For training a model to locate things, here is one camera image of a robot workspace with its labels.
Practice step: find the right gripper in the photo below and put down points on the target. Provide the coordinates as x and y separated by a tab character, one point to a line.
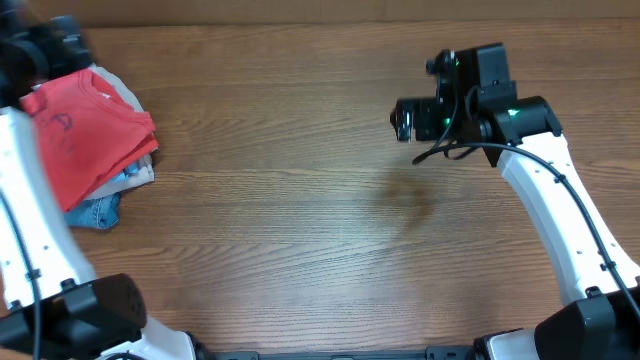
423	109

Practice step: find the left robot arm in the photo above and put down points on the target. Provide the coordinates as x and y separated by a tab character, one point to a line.
58	307

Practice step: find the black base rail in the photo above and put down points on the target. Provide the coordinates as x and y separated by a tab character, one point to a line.
340	355

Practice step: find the beige folded garment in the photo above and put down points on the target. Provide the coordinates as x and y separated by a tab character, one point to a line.
146	173

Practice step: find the red printed t-shirt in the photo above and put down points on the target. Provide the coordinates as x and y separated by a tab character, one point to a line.
86	132

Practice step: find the folded blue jeans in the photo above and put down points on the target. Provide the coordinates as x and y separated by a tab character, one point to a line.
98	214

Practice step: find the light blue folded t-shirt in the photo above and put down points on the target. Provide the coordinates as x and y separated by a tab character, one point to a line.
127	173

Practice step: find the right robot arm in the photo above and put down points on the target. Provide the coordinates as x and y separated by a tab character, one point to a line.
476	107

